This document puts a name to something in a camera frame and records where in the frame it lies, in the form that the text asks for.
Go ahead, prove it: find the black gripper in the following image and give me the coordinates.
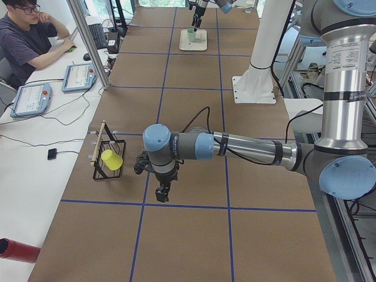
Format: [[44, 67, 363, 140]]
[[192, 6, 205, 31], [155, 164, 179, 203]]

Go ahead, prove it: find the light green cup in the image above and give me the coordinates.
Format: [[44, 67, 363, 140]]
[[187, 28, 196, 42]]

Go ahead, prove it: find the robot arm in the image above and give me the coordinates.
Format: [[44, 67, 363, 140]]
[[187, 0, 233, 31], [135, 1, 375, 202]]

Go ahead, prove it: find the cream rabbit tray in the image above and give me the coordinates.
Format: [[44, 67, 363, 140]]
[[179, 28, 207, 52]]

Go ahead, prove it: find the yellow cup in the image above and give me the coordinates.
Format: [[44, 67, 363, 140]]
[[100, 149, 123, 171]]

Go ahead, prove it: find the black keyboard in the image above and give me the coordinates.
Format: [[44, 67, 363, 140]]
[[88, 23, 107, 49]]

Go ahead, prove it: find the black computer mouse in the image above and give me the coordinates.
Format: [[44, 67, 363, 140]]
[[83, 53, 91, 61]]

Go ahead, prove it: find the small black box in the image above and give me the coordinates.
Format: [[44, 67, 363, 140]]
[[47, 148, 58, 160]]

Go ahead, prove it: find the far teach pendant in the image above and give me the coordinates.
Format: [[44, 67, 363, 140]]
[[62, 63, 97, 93]]

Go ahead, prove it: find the teach pendant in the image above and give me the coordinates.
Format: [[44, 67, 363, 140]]
[[10, 83, 52, 118], [62, 63, 97, 93]]

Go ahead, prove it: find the near teach pendant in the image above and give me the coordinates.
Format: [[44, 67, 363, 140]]
[[10, 83, 52, 118]]

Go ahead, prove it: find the red bottle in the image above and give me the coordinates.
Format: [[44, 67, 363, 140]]
[[1, 238, 41, 263]]

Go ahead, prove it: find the seated person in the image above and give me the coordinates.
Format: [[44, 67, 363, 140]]
[[1, 1, 75, 88]]

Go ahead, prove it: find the black wire cup rack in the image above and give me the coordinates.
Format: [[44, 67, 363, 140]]
[[89, 120, 126, 181]]

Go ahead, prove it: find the white pedestal column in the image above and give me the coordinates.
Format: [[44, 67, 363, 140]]
[[232, 0, 295, 104]]

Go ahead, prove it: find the aluminium frame post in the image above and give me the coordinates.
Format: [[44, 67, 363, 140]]
[[66, 0, 110, 90]]

